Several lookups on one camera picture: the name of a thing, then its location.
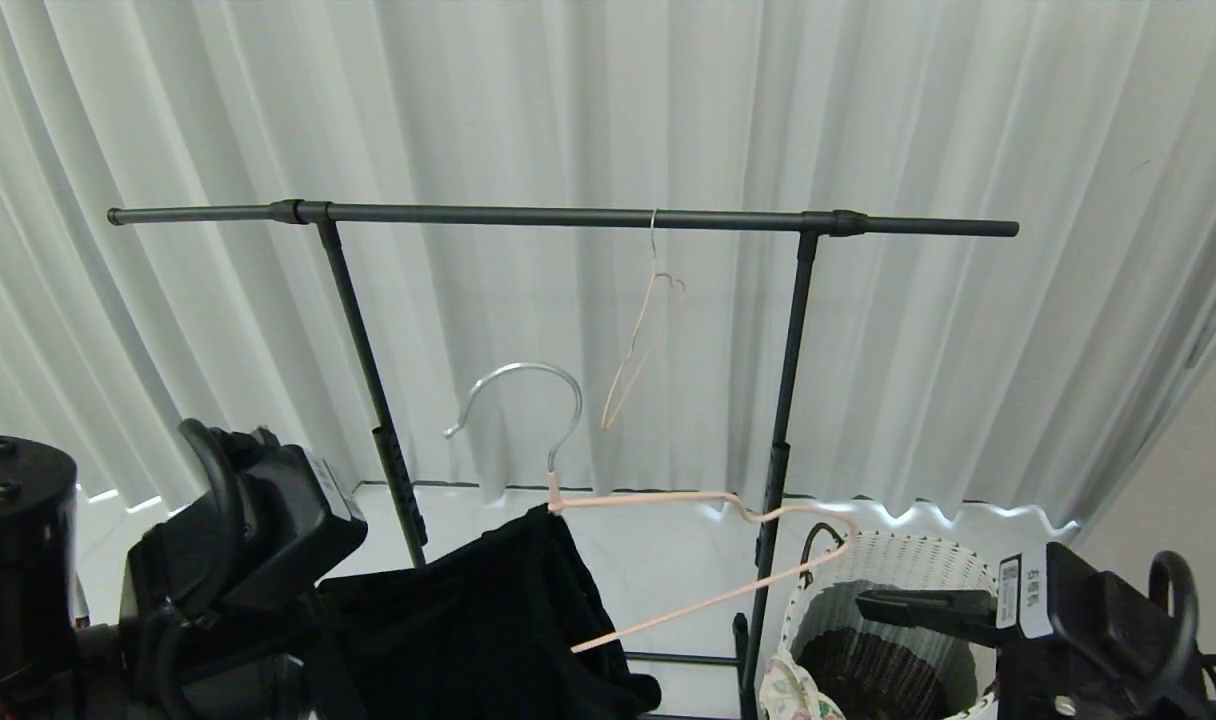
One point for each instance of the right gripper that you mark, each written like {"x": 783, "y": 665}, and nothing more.
{"x": 1028, "y": 660}

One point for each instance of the pink clothes hanger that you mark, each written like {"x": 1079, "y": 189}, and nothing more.
{"x": 638, "y": 497}
{"x": 654, "y": 262}

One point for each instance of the black garment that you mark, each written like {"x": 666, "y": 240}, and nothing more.
{"x": 468, "y": 620}

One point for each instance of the white laundry basket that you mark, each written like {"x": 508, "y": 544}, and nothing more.
{"x": 928, "y": 570}

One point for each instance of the black clothes rack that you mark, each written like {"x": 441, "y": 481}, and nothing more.
{"x": 528, "y": 214}

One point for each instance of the cream printed garment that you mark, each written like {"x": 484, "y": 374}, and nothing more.
{"x": 798, "y": 695}

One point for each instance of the white curtain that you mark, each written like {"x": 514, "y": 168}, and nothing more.
{"x": 568, "y": 100}

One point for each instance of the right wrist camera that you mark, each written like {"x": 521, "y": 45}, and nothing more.
{"x": 1108, "y": 630}

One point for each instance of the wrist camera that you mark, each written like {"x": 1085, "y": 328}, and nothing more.
{"x": 1108, "y": 630}
{"x": 288, "y": 520}

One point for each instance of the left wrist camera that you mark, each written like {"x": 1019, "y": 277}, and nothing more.
{"x": 288, "y": 520}

